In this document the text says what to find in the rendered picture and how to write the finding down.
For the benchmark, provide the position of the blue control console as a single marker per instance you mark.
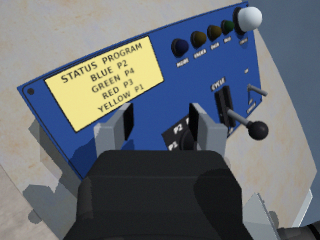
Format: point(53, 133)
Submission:
point(152, 71)

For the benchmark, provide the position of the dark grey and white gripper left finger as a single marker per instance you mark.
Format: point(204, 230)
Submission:
point(112, 134)

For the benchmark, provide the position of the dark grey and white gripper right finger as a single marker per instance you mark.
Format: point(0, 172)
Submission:
point(209, 135)

